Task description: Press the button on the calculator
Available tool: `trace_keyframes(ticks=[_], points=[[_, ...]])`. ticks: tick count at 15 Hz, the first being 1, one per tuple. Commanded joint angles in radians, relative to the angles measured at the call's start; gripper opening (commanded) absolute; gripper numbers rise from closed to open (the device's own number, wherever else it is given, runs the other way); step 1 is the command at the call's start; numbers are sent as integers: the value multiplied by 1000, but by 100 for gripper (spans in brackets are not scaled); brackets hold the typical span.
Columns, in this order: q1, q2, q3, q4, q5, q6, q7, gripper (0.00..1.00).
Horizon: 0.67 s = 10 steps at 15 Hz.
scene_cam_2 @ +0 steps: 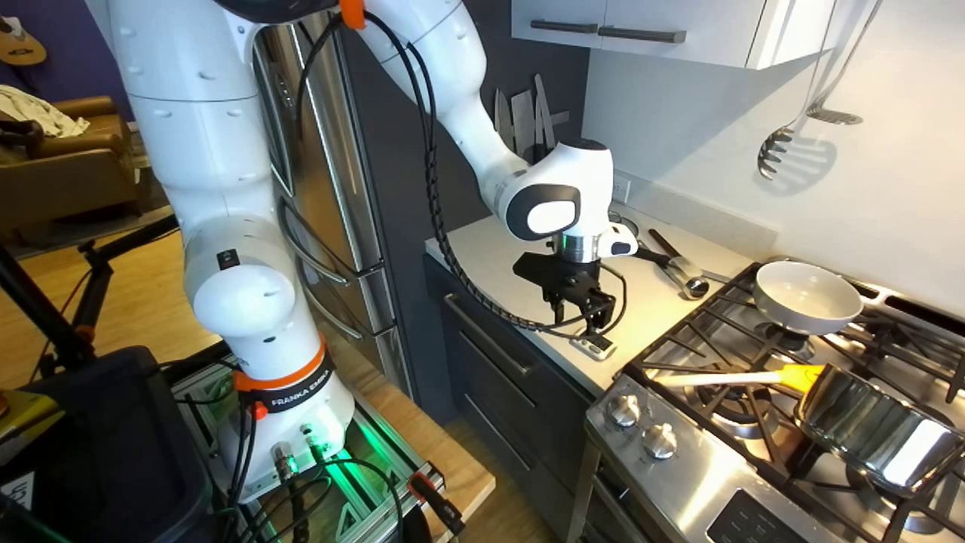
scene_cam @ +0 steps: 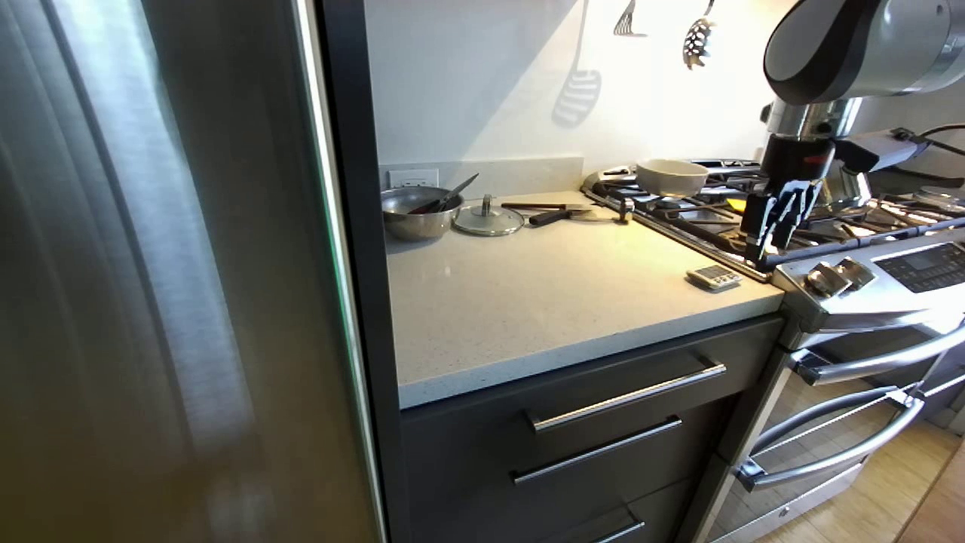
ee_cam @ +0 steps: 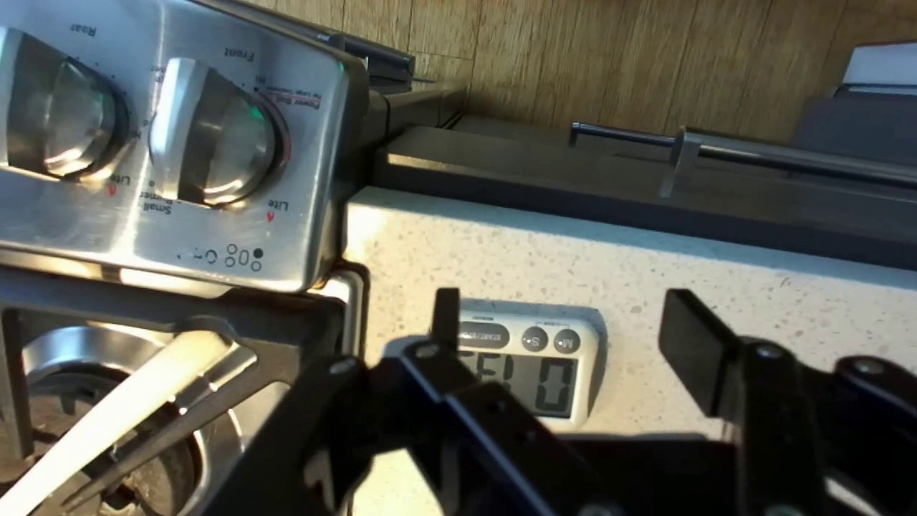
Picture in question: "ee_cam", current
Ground black cast iron grate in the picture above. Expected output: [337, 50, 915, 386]
[0, 300, 349, 516]

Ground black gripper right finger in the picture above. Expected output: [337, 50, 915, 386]
[656, 287, 917, 516]

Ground white digital timer calculator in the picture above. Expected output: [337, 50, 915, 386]
[448, 298, 611, 424]

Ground silver stove knob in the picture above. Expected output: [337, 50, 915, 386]
[0, 25, 131, 184]
[145, 54, 294, 212]

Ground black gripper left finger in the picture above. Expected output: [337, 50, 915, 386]
[203, 287, 624, 516]

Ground stainless steel gas stove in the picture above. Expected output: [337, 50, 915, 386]
[0, 0, 471, 516]

